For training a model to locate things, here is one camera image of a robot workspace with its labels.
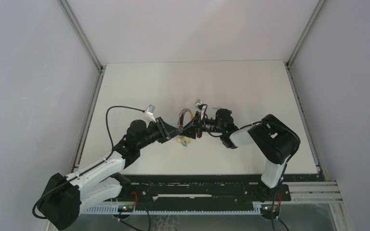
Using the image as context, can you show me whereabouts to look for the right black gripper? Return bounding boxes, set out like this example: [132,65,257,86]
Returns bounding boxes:
[181,111,224,139]

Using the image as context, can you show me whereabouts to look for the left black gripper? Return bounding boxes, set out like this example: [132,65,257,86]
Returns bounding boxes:
[136,116,182,150]

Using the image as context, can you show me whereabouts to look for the yellow key tag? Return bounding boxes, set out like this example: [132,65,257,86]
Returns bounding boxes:
[177,136,191,147]

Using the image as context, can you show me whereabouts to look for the large keyring with yellow handle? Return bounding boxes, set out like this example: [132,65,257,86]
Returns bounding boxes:
[176,107,195,135]

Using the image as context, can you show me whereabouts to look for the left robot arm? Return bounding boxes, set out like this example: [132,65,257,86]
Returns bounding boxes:
[32,117,183,231]

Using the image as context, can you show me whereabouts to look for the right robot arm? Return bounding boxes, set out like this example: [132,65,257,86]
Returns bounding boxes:
[177,108,301,200]

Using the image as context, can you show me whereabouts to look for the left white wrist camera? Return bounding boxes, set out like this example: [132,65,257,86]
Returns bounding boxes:
[144,104,156,122]

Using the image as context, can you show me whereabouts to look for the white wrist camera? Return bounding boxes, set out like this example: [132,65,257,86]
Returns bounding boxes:
[144,104,156,122]
[195,99,204,111]

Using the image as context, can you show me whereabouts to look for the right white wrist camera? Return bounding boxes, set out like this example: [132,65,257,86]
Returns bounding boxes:
[195,99,204,111]

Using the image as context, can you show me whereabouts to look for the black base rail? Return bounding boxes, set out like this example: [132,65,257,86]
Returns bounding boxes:
[100,173,291,212]

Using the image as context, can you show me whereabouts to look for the white slotted cable duct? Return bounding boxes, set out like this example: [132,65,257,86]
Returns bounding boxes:
[81,204,263,215]

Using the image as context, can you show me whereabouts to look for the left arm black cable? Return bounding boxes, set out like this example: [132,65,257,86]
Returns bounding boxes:
[32,105,147,220]

